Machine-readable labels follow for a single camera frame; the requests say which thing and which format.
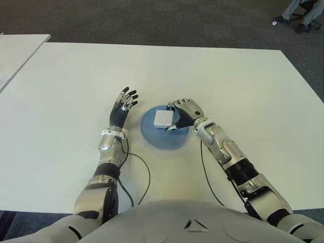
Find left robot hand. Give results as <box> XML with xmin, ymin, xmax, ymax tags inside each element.
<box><xmin>108</xmin><ymin>87</ymin><xmax>139</xmax><ymax>129</ymax></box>

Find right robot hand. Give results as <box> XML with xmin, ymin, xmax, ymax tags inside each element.
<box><xmin>165</xmin><ymin>98</ymin><xmax>206</xmax><ymax>133</ymax></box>

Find white charger plug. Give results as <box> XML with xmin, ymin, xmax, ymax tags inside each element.
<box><xmin>152</xmin><ymin>110</ymin><xmax>176</xmax><ymax>129</ymax></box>

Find blue round plate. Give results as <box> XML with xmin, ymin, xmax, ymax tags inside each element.
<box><xmin>140</xmin><ymin>105</ymin><xmax>190</xmax><ymax>150</ymax></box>

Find grey robot torso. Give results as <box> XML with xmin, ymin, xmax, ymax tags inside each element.
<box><xmin>30</xmin><ymin>199</ymin><xmax>307</xmax><ymax>243</ymax></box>

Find white side table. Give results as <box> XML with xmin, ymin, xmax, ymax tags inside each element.
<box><xmin>0</xmin><ymin>34</ymin><xmax>51</xmax><ymax>93</ymax></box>

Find black office chair base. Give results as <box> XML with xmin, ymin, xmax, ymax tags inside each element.
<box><xmin>287</xmin><ymin>5</ymin><xmax>321</xmax><ymax>31</ymax></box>

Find seated person legs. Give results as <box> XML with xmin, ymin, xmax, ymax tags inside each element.
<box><xmin>273</xmin><ymin>0</ymin><xmax>321</xmax><ymax>33</ymax></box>

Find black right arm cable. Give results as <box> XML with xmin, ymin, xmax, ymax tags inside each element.
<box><xmin>200</xmin><ymin>140</ymin><xmax>225</xmax><ymax>206</ymax></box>

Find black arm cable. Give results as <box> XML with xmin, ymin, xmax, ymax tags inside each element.
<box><xmin>118</xmin><ymin>139</ymin><xmax>151</xmax><ymax>206</ymax></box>
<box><xmin>200</xmin><ymin>140</ymin><xmax>225</xmax><ymax>206</ymax></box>

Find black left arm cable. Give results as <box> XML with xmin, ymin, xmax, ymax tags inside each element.
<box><xmin>118</xmin><ymin>139</ymin><xmax>151</xmax><ymax>206</ymax></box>

